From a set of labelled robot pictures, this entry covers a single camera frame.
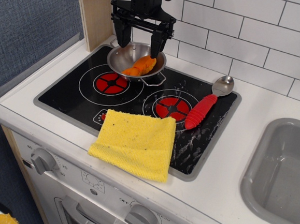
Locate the wooden side post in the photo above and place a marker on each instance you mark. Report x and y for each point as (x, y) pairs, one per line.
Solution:
(96, 22)

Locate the grey left oven knob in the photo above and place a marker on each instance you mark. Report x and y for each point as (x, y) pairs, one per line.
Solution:
(42, 161)

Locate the black toy stove top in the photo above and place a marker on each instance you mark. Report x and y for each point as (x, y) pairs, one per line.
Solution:
(84, 95)

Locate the yellow cloth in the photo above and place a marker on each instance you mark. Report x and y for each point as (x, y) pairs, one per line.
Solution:
(138, 144)

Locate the grey oven knob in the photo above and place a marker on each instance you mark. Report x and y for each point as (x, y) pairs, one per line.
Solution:
(42, 161)
(140, 215)

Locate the small steel pot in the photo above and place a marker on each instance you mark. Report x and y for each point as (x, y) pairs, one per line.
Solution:
(120, 59)

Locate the oven door with handle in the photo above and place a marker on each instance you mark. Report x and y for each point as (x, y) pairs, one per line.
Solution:
(73, 212)

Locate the orange object at bottom left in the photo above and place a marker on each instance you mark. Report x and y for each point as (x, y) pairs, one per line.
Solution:
(7, 219)

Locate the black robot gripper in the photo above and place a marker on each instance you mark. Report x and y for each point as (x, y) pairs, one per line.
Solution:
(146, 15)

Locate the spoon with red handle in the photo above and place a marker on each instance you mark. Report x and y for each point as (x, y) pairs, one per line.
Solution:
(222, 87)

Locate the grey sink basin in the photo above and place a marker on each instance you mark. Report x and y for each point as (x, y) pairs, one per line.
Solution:
(270, 187)

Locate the grey right oven knob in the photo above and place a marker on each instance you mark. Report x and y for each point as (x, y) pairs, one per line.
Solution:
(140, 215)

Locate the orange toy food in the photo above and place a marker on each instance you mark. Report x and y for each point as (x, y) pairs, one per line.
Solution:
(141, 67)

